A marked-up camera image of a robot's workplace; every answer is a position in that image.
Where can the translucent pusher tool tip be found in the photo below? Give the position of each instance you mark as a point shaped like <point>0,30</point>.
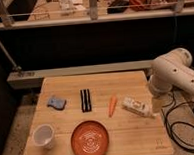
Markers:
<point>157,104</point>

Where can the black striped eraser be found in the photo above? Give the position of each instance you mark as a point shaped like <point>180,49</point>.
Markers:
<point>85,100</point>

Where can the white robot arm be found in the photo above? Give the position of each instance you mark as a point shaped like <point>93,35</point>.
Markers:
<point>169,70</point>

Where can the white plastic bottle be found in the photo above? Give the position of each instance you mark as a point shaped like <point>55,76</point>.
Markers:
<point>140,108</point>

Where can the orange carrot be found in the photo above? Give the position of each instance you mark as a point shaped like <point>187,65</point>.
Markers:
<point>112,105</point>

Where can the orange plate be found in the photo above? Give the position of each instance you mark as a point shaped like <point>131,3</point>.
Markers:
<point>90,138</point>

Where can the wooden table board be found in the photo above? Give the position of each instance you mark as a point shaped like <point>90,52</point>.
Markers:
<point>88,119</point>

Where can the white cup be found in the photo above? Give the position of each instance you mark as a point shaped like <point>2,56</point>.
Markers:
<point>43,136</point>

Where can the grey metal rail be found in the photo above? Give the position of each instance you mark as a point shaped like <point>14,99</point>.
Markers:
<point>29,79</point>

